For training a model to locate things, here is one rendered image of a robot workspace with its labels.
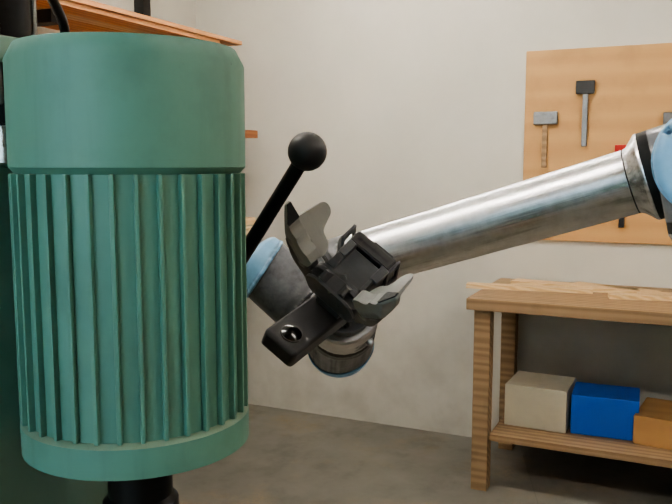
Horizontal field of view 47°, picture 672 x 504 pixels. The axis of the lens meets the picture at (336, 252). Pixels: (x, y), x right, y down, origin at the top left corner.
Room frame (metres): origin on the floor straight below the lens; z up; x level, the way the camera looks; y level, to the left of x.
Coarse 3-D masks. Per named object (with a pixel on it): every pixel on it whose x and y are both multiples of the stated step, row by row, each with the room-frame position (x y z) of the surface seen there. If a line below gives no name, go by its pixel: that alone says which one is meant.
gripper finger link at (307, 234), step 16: (288, 208) 0.80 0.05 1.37; (320, 208) 0.84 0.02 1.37; (288, 224) 0.80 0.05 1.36; (304, 224) 0.83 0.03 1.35; (320, 224) 0.85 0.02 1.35; (288, 240) 0.83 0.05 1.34; (304, 240) 0.82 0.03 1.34; (320, 240) 0.85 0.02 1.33; (304, 256) 0.83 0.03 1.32; (320, 256) 0.85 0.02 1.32
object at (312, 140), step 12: (300, 144) 0.67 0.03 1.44; (312, 144) 0.67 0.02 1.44; (324, 144) 0.69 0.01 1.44; (288, 156) 0.69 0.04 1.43; (300, 156) 0.67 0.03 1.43; (312, 156) 0.67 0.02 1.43; (324, 156) 0.68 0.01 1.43; (288, 168) 0.69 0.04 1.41; (300, 168) 0.68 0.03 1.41; (312, 168) 0.68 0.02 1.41; (288, 180) 0.69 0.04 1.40; (276, 192) 0.70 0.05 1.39; (288, 192) 0.70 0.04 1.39; (276, 204) 0.70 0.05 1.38; (264, 216) 0.70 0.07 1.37; (252, 228) 0.71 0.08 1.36; (264, 228) 0.71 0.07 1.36; (252, 240) 0.71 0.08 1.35; (252, 252) 0.71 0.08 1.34
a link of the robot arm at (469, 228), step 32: (608, 160) 1.00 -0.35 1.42; (640, 160) 0.95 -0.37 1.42; (512, 192) 1.05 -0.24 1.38; (544, 192) 1.02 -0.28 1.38; (576, 192) 1.00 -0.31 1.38; (608, 192) 0.98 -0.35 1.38; (640, 192) 0.96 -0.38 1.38; (384, 224) 1.15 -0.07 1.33; (416, 224) 1.10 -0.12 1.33; (448, 224) 1.07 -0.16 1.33; (480, 224) 1.05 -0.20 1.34; (512, 224) 1.03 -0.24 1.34; (544, 224) 1.02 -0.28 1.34; (576, 224) 1.01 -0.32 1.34; (416, 256) 1.09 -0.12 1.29; (448, 256) 1.08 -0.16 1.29
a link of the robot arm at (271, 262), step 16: (272, 240) 1.08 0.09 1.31; (256, 256) 1.05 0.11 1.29; (272, 256) 1.05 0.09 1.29; (288, 256) 1.06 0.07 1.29; (256, 272) 1.05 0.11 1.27; (272, 272) 1.04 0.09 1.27; (288, 272) 1.04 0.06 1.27; (256, 288) 1.05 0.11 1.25; (272, 288) 1.04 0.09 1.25; (288, 288) 1.03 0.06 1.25; (304, 288) 1.03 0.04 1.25; (256, 304) 1.07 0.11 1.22; (272, 304) 1.04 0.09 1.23; (288, 304) 1.02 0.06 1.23
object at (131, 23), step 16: (64, 0) 2.94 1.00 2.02; (80, 0) 3.00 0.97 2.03; (144, 0) 4.06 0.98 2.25; (48, 16) 2.99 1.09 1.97; (80, 16) 3.15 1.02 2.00; (96, 16) 3.15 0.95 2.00; (112, 16) 3.17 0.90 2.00; (128, 16) 3.26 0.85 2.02; (144, 16) 3.34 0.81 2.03; (128, 32) 3.53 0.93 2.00; (144, 32) 3.53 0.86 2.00; (160, 32) 3.53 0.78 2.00; (176, 32) 3.56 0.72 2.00; (192, 32) 3.66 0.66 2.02; (208, 32) 3.77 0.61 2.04
